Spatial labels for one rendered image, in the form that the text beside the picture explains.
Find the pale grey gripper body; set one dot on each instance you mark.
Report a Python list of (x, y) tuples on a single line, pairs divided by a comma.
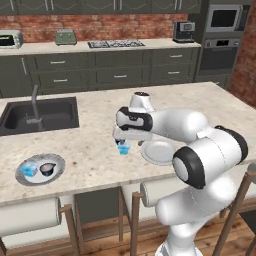
[(133, 134)]

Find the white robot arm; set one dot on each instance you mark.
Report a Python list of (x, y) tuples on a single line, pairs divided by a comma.
[(200, 140)]

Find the blue yogurt container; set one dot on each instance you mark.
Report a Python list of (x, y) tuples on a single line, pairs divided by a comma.
[(124, 149), (29, 170)]

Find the white plate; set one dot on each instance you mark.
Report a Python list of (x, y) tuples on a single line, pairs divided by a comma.
[(158, 151)]

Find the wooden stool with white cushion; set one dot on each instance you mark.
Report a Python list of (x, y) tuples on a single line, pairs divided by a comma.
[(30, 216), (238, 203), (151, 195)]

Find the dark green island cabinet panel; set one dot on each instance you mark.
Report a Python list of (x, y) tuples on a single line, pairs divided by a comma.
[(96, 205)]

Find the black sink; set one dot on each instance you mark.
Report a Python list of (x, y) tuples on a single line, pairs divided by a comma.
[(53, 115)]

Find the dark green lower cupboards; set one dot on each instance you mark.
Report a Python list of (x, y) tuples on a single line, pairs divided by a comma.
[(100, 71)]

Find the dark green cupboards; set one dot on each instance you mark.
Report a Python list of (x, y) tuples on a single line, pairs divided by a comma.
[(100, 71), (100, 6)]

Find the grey tap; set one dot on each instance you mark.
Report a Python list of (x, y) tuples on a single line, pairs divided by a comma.
[(34, 106)]

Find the black hob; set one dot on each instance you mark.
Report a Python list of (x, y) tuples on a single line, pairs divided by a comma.
[(115, 43)]

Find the silver built-in oven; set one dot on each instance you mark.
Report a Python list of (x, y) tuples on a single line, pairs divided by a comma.
[(218, 58)]

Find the black coffee machine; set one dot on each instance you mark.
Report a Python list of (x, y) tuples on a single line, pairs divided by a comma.
[(183, 31)]

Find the green toaster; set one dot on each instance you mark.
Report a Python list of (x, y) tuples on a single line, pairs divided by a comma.
[(65, 37)]

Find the dark green upper cupboards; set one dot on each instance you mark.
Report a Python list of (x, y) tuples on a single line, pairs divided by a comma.
[(100, 6)]

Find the silver toaster oven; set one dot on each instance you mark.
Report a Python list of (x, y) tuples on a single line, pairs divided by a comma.
[(10, 39)]

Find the silver microwave oven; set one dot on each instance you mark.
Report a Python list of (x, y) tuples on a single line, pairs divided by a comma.
[(226, 17)]

